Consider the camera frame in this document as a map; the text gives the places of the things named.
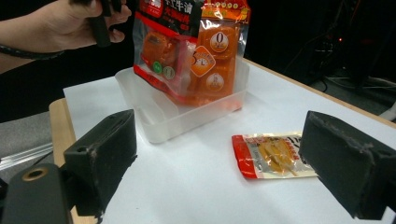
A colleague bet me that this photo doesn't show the black floor cables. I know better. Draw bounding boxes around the black floor cables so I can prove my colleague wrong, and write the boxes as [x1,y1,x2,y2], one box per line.
[281,0,396,94]

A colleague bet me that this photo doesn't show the red and black snack packet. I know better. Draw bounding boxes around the red and black snack packet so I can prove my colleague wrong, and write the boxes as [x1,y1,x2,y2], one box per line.
[132,0,205,105]

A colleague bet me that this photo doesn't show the aluminium floor rail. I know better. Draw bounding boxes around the aluminium floor rail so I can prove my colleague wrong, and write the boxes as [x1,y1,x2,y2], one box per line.
[0,142,54,172]

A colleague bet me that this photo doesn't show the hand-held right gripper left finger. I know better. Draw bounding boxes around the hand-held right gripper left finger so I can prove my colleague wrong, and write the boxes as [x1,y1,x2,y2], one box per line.
[63,108,138,219]

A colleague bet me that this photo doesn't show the clear plastic container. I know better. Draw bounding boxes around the clear plastic container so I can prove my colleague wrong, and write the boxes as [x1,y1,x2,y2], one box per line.
[114,58,251,145]

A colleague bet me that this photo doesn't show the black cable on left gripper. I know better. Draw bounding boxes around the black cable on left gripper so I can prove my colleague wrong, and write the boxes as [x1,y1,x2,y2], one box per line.
[0,43,64,61]

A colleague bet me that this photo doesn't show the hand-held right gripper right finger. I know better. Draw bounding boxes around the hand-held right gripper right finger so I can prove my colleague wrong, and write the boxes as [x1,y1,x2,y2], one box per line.
[298,109,396,221]

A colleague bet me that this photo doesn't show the white table sheet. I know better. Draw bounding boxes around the white table sheet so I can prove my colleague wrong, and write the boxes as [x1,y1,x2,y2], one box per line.
[62,60,396,224]

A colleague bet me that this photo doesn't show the large orange snack packet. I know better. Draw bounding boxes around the large orange snack packet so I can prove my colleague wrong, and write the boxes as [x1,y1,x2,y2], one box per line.
[186,0,252,107]

